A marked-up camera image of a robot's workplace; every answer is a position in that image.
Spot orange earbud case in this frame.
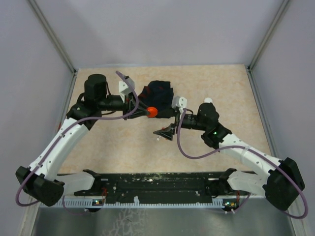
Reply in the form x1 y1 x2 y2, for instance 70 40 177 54
146 107 158 118

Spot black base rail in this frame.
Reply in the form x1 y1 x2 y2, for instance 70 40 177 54
74 172 247 204

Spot white earbud case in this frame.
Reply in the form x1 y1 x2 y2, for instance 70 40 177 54
204 97 213 103

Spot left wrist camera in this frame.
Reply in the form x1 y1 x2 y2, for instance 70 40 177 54
119 78 135 95

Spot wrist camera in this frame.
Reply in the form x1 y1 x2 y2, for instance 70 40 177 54
171 96 187 114
119 78 135 95

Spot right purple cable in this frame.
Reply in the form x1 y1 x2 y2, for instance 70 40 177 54
176 108 309 219

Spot white cable duct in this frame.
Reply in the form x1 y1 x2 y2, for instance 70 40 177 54
52 197 231 209

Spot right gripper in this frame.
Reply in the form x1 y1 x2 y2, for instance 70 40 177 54
154 103 208 140

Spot dark navy folded cloth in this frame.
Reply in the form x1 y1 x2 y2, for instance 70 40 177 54
138 80 174 112

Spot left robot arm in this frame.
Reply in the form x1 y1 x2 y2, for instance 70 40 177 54
15 71 148 207

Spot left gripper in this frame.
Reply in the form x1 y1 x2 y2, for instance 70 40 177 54
98 91 151 120

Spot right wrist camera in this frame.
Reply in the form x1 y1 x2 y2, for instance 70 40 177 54
171 96 187 114

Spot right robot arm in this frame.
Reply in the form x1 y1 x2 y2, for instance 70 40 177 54
154 98 305 211

